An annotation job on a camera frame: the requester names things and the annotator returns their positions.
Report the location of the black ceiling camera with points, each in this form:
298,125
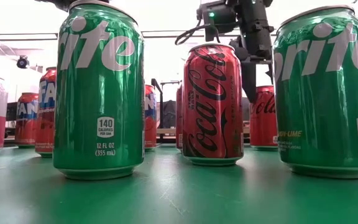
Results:
22,62

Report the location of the green Sprite can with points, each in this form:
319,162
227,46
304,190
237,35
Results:
98,102
325,102

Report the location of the wooden shelf black frame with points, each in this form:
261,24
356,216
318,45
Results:
166,131

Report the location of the green table mat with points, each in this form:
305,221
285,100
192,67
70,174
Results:
179,199

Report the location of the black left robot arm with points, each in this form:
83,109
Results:
51,4

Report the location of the red Fanta strawberry can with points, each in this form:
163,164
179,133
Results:
46,124
150,124
26,124

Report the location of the red Coca-Cola Zero can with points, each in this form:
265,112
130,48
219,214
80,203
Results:
211,102
179,118

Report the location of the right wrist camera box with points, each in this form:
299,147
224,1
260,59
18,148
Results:
221,18

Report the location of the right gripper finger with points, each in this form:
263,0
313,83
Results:
249,81
270,73

